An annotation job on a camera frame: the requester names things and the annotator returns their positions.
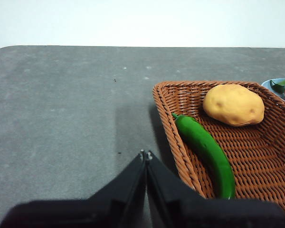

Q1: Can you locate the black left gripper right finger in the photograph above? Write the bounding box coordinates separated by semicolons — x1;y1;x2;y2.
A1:
146;150;285;228

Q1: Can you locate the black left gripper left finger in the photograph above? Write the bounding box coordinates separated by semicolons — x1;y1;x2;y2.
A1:
0;149;147;228

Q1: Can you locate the blue round plate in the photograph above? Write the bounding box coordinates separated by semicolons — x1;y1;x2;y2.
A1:
261;78;285;106

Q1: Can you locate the green chili pepper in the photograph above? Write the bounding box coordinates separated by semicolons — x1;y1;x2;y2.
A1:
172;113;236;200

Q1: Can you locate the brown woven wicker basket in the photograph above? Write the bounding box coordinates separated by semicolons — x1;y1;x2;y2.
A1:
152;80;285;218

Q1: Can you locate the yellow-brown potato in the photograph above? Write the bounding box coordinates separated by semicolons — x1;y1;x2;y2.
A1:
202;84;266;127

